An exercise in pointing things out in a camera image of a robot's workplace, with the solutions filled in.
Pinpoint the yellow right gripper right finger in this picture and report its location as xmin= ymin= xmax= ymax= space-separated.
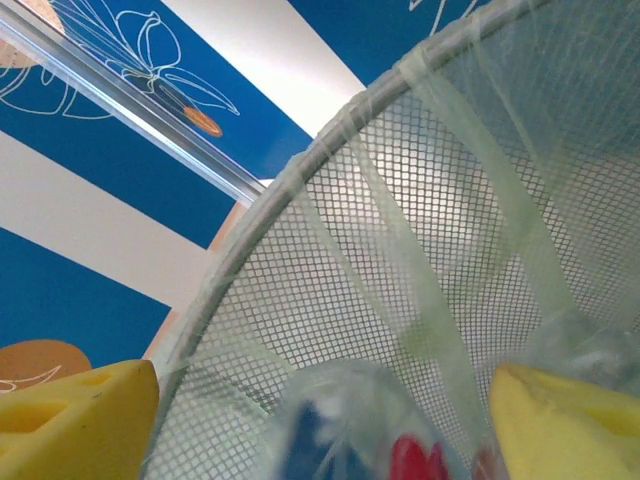
xmin=487 ymin=360 xmax=640 ymax=480

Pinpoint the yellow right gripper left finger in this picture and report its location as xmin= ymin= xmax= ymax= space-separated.
xmin=0 ymin=358 xmax=161 ymax=480

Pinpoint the square clear bottle blue cap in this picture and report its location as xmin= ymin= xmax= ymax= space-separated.
xmin=269 ymin=359 xmax=501 ymax=480

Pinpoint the grey metal mesh bin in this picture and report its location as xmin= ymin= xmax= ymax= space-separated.
xmin=142 ymin=0 xmax=640 ymax=480

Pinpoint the blue floral wall poster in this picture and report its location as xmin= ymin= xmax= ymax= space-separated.
xmin=0 ymin=29 xmax=254 ymax=251
xmin=287 ymin=0 xmax=506 ymax=89
xmin=47 ymin=0 xmax=321 ymax=179
xmin=0 ymin=227 xmax=176 ymax=396

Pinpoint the aluminium frame post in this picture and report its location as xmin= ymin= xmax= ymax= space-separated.
xmin=0 ymin=0 xmax=271 ymax=204

